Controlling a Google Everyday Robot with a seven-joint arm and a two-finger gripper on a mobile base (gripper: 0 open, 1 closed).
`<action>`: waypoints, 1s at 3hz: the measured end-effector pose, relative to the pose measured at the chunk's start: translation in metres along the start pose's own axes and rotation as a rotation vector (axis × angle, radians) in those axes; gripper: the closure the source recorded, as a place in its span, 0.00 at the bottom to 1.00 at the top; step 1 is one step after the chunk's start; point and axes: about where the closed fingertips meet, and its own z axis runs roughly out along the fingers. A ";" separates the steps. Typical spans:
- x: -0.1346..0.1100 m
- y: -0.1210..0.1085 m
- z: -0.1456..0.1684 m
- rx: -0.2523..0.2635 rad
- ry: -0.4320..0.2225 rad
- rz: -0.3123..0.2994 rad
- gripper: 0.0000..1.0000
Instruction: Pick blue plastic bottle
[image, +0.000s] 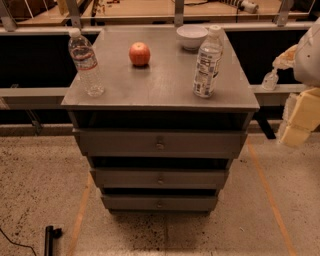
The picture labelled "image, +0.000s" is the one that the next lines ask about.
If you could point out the grey drawer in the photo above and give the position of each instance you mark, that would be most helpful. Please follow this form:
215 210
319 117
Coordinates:
158 203
159 178
171 144

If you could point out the top grey drawer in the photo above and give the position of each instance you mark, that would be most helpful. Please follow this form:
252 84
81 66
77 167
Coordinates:
171 144

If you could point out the red apple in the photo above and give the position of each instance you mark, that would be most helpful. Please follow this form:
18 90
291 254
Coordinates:
139 54

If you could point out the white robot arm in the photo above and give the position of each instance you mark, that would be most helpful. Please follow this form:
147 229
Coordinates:
301 114

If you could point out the grey drawer cabinet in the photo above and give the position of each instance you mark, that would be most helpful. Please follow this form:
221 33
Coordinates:
159 96

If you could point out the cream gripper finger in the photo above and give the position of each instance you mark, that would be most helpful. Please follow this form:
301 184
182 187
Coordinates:
286 59

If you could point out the white bowl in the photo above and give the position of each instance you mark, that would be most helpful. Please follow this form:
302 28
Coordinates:
190 37

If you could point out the bottom grey drawer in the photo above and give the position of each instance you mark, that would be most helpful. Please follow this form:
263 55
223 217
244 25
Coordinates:
158 203

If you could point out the middle grey drawer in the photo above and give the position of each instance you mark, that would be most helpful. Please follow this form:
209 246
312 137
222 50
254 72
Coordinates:
159 178

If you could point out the blue label plastic bottle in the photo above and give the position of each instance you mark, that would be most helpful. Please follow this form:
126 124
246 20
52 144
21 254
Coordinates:
207 63

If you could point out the small sanitizer bottle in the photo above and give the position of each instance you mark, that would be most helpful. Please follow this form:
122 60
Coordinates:
270 80

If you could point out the white cylindrical tool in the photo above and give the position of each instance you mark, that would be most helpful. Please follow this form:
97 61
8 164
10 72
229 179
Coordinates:
242 5

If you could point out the black floor device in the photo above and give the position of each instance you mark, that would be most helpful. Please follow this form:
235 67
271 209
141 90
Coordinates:
52 234

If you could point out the red label water bottle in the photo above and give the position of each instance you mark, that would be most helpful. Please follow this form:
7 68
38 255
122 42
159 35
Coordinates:
85 61

